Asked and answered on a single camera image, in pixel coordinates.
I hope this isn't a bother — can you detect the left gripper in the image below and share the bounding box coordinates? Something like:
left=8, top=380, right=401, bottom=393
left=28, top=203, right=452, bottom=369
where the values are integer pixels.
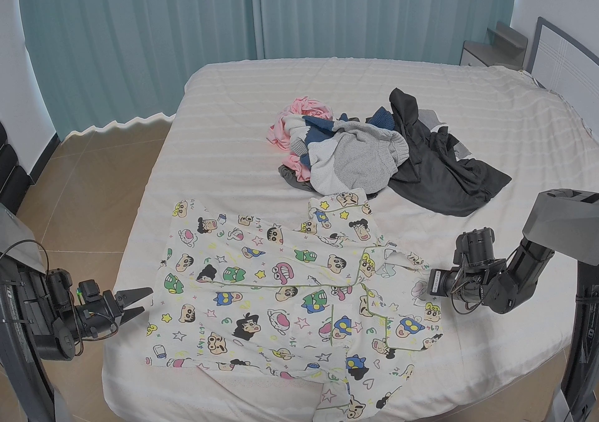
left=79, top=287, right=154, bottom=339

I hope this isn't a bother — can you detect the black cable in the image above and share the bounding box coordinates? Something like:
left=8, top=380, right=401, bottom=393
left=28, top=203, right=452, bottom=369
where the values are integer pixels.
left=0, top=238, right=50, bottom=281

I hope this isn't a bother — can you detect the black padded sofa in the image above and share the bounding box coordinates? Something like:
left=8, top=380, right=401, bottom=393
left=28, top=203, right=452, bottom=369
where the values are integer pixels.
left=0, top=121, right=36, bottom=220

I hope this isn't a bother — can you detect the black garment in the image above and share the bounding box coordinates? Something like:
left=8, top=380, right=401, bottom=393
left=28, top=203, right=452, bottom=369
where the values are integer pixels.
left=365, top=88, right=512, bottom=218

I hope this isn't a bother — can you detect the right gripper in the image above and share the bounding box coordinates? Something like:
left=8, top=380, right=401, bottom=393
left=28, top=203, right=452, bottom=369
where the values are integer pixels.
left=428, top=268, right=465, bottom=300

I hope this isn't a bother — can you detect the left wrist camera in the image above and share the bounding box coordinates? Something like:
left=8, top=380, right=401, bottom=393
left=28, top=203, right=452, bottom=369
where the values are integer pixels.
left=77, top=281, right=102, bottom=304

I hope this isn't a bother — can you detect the bed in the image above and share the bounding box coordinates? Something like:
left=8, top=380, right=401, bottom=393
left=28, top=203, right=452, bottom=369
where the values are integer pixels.
left=100, top=16, right=599, bottom=422

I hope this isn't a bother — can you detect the pile of clothes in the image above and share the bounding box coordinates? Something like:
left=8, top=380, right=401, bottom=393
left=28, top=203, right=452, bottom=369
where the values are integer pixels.
left=267, top=96, right=470, bottom=200

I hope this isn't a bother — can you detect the grey bedside table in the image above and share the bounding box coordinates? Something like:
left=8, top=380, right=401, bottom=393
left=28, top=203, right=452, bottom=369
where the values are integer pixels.
left=461, top=22, right=528, bottom=71

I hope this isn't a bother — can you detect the white printed pyjama top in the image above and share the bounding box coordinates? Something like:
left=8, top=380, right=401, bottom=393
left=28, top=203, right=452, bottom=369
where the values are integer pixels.
left=143, top=188, right=444, bottom=422

